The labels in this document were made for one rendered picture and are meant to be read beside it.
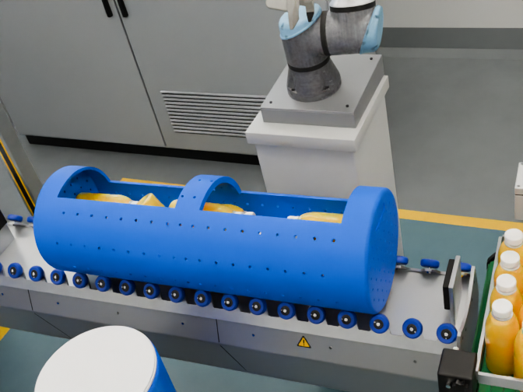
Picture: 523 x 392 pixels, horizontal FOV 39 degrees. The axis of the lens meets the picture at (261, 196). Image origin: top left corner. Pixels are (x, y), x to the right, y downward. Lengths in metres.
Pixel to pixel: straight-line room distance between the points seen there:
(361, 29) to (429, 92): 2.36
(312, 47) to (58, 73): 2.44
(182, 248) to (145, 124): 2.37
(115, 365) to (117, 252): 0.28
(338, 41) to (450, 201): 1.69
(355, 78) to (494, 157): 1.75
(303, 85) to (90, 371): 0.91
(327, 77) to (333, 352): 0.72
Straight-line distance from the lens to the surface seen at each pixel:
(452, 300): 1.65
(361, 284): 1.55
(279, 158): 2.05
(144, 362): 1.66
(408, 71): 4.43
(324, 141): 1.94
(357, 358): 1.76
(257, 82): 3.49
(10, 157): 2.54
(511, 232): 1.69
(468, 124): 3.93
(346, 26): 1.87
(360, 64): 2.10
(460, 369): 1.55
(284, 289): 1.63
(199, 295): 1.84
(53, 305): 2.16
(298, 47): 1.92
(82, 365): 1.72
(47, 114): 4.43
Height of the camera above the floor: 2.24
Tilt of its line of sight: 38 degrees down
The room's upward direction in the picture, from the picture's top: 15 degrees counter-clockwise
